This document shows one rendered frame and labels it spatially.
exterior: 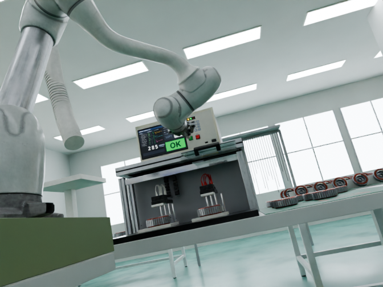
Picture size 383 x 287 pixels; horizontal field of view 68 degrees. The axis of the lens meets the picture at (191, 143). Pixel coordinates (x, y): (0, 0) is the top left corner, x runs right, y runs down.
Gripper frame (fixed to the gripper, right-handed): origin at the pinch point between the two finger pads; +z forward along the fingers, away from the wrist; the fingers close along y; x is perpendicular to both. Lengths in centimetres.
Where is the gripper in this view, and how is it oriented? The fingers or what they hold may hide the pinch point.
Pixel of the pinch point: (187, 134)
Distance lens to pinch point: 140.0
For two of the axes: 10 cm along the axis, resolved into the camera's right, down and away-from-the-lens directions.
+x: -2.0, -9.5, 2.4
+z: 1.9, 2.1, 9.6
